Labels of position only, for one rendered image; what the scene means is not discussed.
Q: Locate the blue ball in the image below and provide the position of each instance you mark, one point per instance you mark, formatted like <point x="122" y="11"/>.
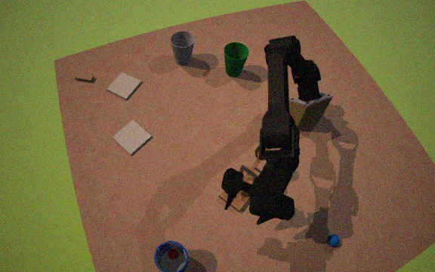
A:
<point x="333" y="240"/>

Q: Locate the grey flat square tile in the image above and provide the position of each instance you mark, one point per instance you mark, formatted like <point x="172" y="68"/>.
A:
<point x="132" y="137"/>
<point x="124" y="85"/>

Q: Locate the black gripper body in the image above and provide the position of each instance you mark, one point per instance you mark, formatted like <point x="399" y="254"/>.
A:
<point x="233" y="182"/>

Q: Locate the green cup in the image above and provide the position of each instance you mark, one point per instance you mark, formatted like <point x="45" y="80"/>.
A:
<point x="235" y="55"/>

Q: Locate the dark red ball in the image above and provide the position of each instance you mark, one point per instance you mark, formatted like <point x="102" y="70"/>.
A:
<point x="173" y="254"/>

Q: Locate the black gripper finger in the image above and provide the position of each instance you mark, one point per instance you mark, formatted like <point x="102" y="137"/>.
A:
<point x="230" y="199"/>
<point x="262" y="220"/>

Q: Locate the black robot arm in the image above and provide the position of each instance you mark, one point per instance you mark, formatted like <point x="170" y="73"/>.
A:
<point x="278" y="128"/>

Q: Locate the dark grey cup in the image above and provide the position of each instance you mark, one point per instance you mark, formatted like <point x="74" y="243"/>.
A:
<point x="182" y="43"/>

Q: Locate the dark blue cup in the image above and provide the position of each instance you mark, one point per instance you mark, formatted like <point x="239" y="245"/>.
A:
<point x="165" y="264"/>

